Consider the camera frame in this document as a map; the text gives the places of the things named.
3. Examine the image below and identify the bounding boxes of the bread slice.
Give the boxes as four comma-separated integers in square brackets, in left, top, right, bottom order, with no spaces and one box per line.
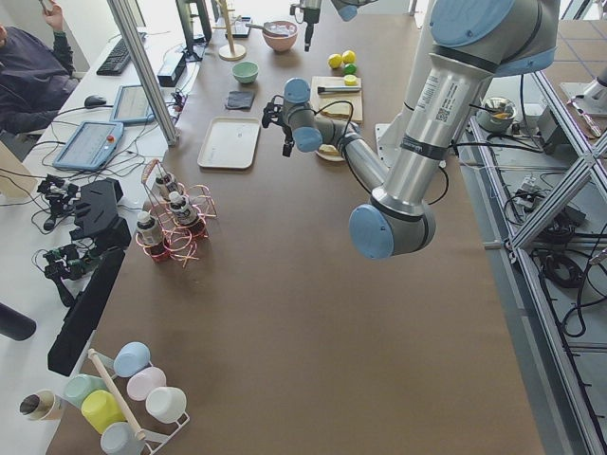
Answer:
[317,144,340,159]
[321,102,353,119]

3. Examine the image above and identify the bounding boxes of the teach pendant far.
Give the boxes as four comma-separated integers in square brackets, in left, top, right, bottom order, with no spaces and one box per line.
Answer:
[110,85,154,125]

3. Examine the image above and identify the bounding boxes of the black keyboard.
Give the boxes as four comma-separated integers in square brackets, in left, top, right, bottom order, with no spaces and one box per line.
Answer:
[96,39,131,77]

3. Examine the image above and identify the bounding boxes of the yellow cup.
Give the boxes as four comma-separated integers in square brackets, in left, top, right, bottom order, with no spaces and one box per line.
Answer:
[81,390,126,434]

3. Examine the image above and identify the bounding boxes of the green lime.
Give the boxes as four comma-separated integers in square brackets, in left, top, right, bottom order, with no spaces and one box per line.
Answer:
[343,63,358,75]

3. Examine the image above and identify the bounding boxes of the pink cup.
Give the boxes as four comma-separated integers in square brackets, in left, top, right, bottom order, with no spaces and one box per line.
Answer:
[126,366,167,401]

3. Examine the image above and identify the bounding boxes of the seated person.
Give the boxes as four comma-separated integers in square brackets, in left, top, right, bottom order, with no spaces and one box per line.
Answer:
[1,1,77,135]

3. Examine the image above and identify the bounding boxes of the black bar device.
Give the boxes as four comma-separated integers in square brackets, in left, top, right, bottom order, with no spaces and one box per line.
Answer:
[47,247,125,376]

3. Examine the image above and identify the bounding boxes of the mint cup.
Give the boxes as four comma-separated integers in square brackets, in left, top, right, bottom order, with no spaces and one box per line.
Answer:
[63,373,107,409]

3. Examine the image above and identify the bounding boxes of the copper wire bottle rack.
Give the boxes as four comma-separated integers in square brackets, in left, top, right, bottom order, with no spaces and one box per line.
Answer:
[135,158,217,264]

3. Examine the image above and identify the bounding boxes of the white cup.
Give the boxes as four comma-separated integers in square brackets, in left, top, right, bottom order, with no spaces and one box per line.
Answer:
[145,386,187,424]

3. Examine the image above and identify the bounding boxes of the half lemon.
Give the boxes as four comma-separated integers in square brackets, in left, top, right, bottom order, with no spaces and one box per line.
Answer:
[343,74,358,86]

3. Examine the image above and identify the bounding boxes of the steel cylinder muddler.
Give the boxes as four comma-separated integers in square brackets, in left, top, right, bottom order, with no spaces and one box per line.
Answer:
[317,85,361,95]

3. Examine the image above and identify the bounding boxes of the aluminium frame post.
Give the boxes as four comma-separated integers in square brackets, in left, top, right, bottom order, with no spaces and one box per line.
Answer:
[107,0,178,147]

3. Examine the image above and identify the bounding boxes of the grey folded cloth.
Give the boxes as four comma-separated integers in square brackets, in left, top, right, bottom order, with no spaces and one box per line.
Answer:
[225,90,255,110]

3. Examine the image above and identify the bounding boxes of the yellow lemon outer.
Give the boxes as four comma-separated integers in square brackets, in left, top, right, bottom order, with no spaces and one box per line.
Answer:
[327,53,342,69]

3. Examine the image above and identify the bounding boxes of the blue cup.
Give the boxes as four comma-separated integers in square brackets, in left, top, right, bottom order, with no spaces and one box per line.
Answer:
[114,341,151,378]

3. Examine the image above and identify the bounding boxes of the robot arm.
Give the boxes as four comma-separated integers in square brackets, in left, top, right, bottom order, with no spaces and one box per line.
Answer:
[289,0,371,52]
[262,1,560,259]

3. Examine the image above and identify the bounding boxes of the white cup rack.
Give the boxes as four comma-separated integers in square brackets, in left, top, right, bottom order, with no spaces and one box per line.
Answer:
[86,348,193,454]

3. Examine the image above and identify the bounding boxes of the grey-blue cup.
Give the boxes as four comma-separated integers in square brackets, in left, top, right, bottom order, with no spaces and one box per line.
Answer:
[101,422,145,455]

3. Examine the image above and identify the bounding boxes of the steel bowl with items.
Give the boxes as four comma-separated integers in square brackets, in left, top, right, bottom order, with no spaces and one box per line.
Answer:
[476,97,516,133]

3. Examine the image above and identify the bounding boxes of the paper cup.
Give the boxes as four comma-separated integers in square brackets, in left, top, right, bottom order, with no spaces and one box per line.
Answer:
[19,390,64,421]

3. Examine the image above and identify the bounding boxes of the black computer mouse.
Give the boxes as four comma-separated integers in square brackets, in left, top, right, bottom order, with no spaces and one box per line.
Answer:
[83,95,107,109]

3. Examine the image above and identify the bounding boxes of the green bowl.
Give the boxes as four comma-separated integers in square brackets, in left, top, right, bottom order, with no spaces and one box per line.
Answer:
[231,62,259,84]

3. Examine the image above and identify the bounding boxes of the pink bowl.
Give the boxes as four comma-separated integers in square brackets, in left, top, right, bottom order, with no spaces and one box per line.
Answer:
[262,20,298,52]

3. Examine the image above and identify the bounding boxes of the yellow lemon near lime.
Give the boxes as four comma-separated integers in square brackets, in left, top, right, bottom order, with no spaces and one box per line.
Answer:
[341,49,357,64]

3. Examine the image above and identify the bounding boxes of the wooden mug tree stand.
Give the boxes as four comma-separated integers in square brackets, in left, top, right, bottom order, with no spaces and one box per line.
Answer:
[214,0,247,62]

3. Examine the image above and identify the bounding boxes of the wooden cutting board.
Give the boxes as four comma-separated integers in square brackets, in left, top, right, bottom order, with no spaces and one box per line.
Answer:
[310,76,363,124]

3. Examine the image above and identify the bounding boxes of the cream rabbit tray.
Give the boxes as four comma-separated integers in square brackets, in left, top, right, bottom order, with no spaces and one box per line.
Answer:
[197,117,261,170]

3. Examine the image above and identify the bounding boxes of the metal ice scoop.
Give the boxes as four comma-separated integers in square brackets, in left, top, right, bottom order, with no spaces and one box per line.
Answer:
[245,23,289,37]

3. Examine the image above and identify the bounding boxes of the white plate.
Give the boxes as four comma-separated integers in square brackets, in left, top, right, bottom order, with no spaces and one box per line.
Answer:
[316,144,344,162]

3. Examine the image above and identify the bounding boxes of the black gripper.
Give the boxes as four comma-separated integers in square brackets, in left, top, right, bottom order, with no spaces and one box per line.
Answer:
[261,95,293,157]
[302,7,320,51]

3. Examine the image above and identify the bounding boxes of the teach pendant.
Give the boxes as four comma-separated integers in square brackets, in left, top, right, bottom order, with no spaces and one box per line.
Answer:
[110,85,154,125]
[52,121,124,171]

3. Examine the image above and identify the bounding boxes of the teach pendant near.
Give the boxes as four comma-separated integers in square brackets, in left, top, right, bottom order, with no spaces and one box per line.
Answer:
[52,121,124,171]

